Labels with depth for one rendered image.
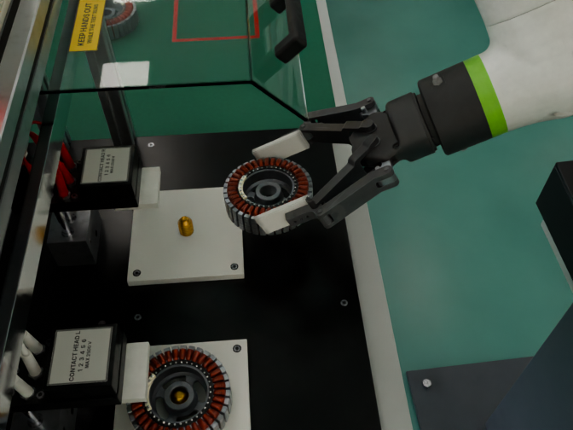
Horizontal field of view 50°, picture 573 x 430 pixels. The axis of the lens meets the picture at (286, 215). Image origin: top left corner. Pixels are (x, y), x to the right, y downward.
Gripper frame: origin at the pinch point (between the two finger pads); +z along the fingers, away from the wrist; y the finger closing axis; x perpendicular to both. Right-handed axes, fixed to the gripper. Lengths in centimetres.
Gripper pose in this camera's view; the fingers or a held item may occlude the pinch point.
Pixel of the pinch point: (271, 184)
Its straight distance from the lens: 77.3
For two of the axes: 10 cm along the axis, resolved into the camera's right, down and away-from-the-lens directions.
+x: -4.5, -5.9, -6.7
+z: -8.9, 3.5, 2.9
